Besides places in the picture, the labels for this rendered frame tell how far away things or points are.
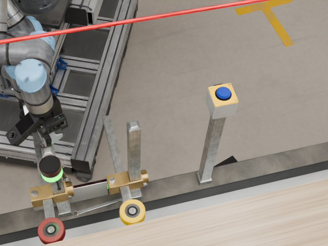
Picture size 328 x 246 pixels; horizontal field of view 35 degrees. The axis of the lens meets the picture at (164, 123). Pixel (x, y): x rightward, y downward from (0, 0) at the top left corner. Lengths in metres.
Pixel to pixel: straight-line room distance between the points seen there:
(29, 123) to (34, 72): 0.20
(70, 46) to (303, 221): 1.74
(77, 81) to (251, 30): 1.20
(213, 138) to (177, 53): 1.60
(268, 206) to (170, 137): 1.24
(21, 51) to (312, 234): 1.01
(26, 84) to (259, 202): 0.81
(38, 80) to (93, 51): 1.59
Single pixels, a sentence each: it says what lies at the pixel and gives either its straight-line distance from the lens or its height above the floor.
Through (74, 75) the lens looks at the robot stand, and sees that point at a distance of 2.81.
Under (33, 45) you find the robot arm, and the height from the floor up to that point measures 1.35.
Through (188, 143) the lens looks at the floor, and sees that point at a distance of 2.81.
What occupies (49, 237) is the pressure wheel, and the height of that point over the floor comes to 0.91.
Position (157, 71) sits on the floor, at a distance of 3.08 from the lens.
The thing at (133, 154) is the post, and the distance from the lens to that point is 1.58.
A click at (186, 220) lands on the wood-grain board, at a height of 0.90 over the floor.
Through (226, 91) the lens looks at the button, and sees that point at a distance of 1.47.
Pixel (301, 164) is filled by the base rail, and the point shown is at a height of 0.70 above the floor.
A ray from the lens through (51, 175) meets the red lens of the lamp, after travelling 1.47.
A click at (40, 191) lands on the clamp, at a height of 0.87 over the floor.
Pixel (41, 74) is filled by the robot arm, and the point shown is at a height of 1.36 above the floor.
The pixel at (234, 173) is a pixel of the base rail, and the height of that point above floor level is 0.70.
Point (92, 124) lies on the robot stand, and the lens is 2.59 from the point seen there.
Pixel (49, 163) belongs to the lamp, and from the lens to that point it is 1.48.
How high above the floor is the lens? 2.39
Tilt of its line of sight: 56 degrees down
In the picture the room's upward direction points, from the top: 5 degrees clockwise
